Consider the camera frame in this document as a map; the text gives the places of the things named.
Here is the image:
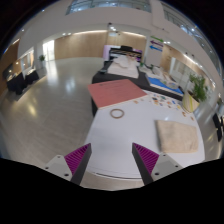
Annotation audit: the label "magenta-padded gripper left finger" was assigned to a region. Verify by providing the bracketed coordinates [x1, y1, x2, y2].
[42, 142, 93, 186]

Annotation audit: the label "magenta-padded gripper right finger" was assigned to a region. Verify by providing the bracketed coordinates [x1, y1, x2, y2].
[131, 142, 184, 186]

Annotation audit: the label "beige towel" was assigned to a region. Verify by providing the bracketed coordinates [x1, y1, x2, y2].
[155, 119, 200, 154]

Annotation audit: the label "potted plant in striped pot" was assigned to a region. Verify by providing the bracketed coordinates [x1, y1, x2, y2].
[181, 73, 209, 114]

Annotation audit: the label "pink rectangular board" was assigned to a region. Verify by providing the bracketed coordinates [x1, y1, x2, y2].
[87, 78, 148, 110]

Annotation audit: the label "blue mat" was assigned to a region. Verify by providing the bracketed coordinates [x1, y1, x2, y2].
[146, 76, 184, 96]

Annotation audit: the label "black display table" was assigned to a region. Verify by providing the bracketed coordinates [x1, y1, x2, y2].
[91, 59, 184, 116]

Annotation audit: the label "white building model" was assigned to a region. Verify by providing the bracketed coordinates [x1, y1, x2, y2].
[146, 64, 175, 88]

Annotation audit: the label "white padded display piece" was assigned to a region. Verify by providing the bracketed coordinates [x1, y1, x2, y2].
[107, 54, 139, 79]

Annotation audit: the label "black draped side tables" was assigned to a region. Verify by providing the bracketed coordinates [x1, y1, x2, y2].
[6, 71, 40, 95]

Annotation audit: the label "black piano with purple screen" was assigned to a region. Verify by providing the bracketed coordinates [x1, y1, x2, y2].
[109, 45, 144, 63]

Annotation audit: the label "blue arrow sign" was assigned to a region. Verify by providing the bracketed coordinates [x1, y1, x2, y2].
[148, 44, 163, 53]

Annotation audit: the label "purple arrow sign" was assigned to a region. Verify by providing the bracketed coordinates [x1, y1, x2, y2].
[149, 40, 164, 48]

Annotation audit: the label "green arrow sign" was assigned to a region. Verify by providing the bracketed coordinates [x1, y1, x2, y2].
[150, 35, 165, 43]

